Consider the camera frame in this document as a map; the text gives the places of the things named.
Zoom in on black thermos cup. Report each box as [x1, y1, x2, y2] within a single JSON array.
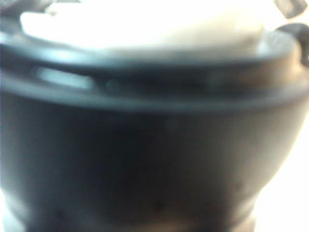
[[0, 0, 309, 232]]

